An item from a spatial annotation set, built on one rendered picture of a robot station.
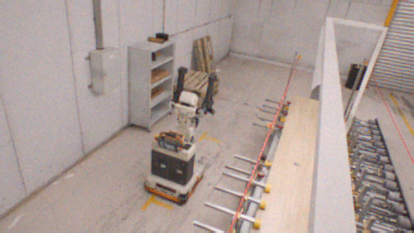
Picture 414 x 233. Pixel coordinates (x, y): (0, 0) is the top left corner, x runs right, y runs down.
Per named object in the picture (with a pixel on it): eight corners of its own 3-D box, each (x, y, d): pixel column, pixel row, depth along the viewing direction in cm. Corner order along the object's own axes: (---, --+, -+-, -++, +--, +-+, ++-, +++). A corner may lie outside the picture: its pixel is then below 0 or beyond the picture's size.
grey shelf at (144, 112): (128, 126, 541) (127, 45, 469) (153, 108, 617) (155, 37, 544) (149, 132, 529) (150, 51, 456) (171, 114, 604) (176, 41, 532)
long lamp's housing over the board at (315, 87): (309, 98, 143) (313, 83, 139) (320, 30, 344) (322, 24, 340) (334, 104, 139) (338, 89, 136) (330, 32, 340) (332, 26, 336)
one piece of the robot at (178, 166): (185, 194, 372) (189, 141, 333) (149, 180, 388) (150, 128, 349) (195, 179, 400) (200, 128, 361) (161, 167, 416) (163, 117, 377)
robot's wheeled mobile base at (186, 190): (184, 206, 370) (186, 192, 359) (143, 190, 389) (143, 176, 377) (203, 177, 426) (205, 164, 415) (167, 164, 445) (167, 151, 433)
